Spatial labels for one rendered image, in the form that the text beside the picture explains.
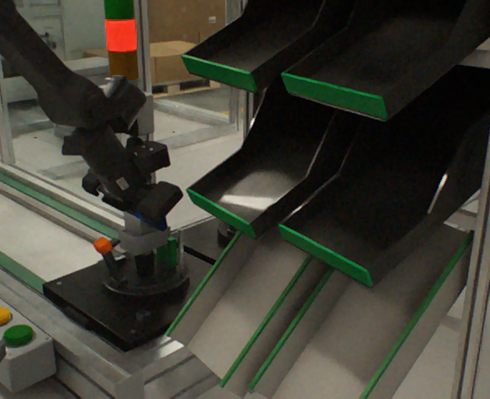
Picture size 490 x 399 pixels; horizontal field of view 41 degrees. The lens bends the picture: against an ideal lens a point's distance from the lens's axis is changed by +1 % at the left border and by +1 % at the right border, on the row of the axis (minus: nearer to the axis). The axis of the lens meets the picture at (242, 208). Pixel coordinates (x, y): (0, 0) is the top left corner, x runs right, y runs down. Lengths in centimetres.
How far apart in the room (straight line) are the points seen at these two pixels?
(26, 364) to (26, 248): 43
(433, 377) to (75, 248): 72
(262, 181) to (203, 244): 43
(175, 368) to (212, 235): 36
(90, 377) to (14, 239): 54
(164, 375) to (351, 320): 30
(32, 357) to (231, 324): 30
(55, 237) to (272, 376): 74
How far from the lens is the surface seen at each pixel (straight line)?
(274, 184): 77
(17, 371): 98
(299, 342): 78
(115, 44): 116
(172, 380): 96
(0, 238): 144
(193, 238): 122
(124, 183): 96
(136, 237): 101
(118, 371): 92
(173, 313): 99
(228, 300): 87
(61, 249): 135
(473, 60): 66
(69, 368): 99
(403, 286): 76
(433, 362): 112
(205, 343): 86
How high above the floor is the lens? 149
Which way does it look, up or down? 23 degrees down
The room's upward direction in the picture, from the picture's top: straight up
